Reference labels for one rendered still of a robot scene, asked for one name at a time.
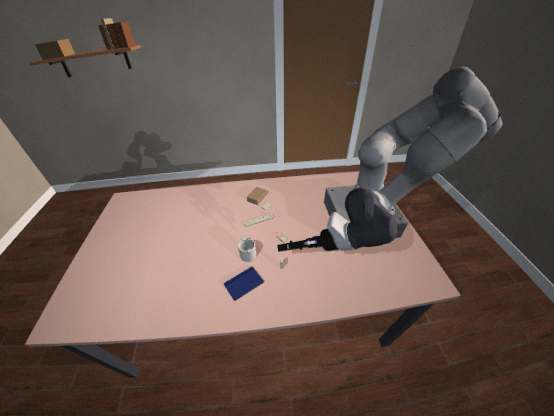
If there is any dark blue rectangular pad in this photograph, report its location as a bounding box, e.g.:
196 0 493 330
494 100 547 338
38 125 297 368
224 266 264 301

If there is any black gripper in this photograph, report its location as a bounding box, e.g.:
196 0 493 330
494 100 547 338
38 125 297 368
277 229 340 252

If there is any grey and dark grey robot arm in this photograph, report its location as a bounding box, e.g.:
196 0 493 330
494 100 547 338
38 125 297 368
327 67 502 251

